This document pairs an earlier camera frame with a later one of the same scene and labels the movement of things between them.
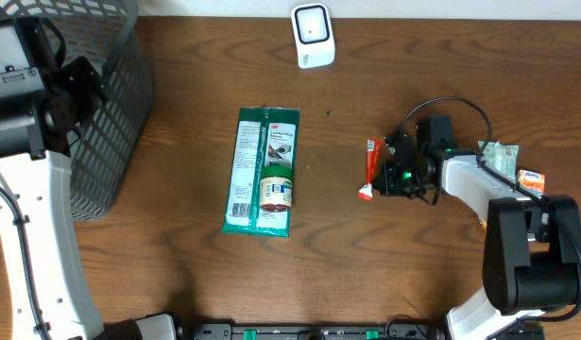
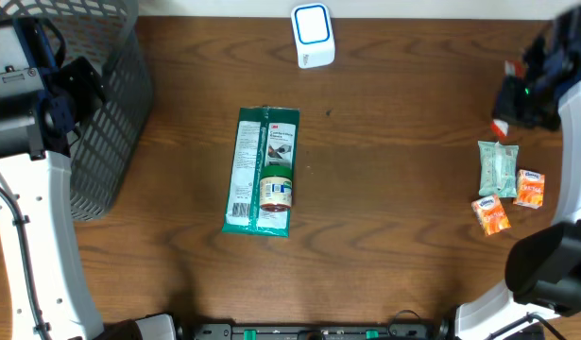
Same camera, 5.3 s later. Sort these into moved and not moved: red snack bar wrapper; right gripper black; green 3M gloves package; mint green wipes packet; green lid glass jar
Moved: red snack bar wrapper; right gripper black
Not moved: green lid glass jar; mint green wipes packet; green 3M gloves package
